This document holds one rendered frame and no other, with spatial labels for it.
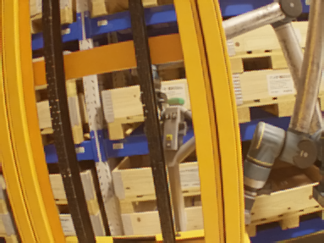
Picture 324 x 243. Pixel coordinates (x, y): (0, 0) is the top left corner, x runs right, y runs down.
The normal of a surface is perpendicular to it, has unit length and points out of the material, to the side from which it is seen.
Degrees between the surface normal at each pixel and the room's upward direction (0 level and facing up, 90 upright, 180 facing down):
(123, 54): 90
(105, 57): 90
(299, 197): 90
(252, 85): 90
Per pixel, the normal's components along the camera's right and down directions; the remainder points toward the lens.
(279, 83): -0.11, 0.09
